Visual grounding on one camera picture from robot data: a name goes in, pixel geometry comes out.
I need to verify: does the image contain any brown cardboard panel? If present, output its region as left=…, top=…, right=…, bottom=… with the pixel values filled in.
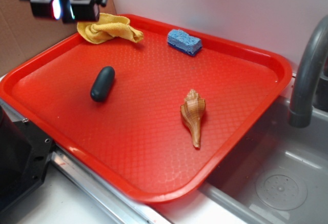
left=0, top=0, right=117, bottom=77

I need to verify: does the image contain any yellow crumpled cloth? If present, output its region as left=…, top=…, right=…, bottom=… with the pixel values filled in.
left=77, top=13, right=144, bottom=45

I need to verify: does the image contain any dark green oval capsule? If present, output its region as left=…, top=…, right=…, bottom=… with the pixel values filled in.
left=90, top=66, right=115, bottom=102

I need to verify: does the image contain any blue sponge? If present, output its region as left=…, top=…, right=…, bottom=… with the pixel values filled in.
left=167, top=29, right=202, bottom=56

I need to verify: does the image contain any red plastic tray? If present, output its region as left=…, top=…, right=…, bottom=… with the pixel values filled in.
left=1, top=15, right=292, bottom=203

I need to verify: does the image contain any brown spiral seashell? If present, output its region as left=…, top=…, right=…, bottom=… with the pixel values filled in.
left=180, top=89, right=206, bottom=149

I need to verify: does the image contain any grey sink faucet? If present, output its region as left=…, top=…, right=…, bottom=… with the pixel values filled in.
left=288, top=16, right=327, bottom=128

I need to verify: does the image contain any grey plastic sink basin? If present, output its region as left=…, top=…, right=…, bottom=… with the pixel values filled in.
left=200, top=97, right=327, bottom=223

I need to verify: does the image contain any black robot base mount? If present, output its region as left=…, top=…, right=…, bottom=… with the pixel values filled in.
left=1, top=109, right=55, bottom=214

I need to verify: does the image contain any silver metal rail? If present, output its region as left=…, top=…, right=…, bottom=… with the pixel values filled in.
left=0, top=98, right=165, bottom=224

